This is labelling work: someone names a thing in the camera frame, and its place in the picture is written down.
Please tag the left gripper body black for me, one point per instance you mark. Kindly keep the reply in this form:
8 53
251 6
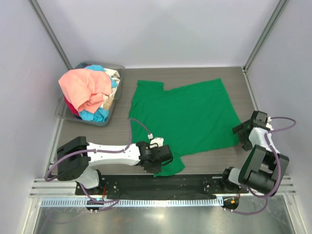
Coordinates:
155 168

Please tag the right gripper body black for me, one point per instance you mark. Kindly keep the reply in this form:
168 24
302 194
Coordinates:
245 142

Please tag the green t shirt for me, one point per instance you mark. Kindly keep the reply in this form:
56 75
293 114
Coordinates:
191 119

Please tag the grey plastic bin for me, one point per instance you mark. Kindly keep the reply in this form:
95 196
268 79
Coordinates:
62 111

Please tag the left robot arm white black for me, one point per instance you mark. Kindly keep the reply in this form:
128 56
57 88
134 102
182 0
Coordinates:
77 158

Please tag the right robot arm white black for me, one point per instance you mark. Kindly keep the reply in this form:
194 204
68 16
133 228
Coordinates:
265 166

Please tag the beige t shirt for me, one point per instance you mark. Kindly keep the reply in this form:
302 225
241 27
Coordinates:
107 102

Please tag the red t shirt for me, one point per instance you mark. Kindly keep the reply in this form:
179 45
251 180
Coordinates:
71 107

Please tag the white t shirt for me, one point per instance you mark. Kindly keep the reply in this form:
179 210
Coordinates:
115 80

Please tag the pink t shirt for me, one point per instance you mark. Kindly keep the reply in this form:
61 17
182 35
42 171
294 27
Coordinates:
85 89

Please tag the white slotted cable duct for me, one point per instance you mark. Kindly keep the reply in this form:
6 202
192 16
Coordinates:
85 202

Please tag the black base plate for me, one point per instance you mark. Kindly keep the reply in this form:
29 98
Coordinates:
206 184

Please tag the right aluminium corner post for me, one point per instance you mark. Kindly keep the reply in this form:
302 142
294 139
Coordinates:
265 33

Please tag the aluminium corner post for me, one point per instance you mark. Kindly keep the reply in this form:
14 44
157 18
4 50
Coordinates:
265 33
49 31

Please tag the aluminium frame rail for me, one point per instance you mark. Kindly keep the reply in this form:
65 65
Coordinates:
41 188

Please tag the left aluminium corner post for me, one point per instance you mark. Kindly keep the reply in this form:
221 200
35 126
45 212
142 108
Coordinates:
49 31

